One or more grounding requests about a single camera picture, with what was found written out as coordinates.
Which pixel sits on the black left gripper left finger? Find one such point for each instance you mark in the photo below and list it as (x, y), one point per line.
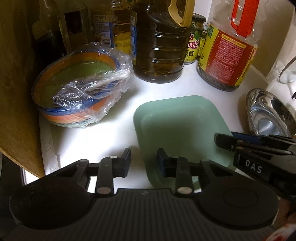
(109, 168)

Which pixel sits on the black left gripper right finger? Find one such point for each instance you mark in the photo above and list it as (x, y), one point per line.
(181, 170)

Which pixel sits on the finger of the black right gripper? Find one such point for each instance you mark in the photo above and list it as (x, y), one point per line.
(231, 143)
(262, 139)

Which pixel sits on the large steel round plate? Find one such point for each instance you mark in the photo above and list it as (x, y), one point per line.
(267, 115)

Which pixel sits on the green square plate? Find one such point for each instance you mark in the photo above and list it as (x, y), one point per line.
(182, 126)

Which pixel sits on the stack of colourful wrapped bowls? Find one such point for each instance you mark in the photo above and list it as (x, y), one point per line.
(82, 87)

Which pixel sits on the wooden cutting board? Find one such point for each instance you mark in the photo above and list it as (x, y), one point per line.
(27, 29)

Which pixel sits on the green sauce jar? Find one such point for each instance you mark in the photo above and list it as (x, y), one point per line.
(197, 28)

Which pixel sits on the yellow oil bottle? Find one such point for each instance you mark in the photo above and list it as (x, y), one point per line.
(111, 23)

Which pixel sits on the glass pot lid black handle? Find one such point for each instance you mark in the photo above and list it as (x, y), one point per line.
(288, 74)

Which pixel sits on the clear oil jug red handle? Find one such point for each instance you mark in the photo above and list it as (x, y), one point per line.
(230, 45)

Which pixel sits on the dark oil jug yellow handle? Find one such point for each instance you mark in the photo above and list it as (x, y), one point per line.
(159, 37)

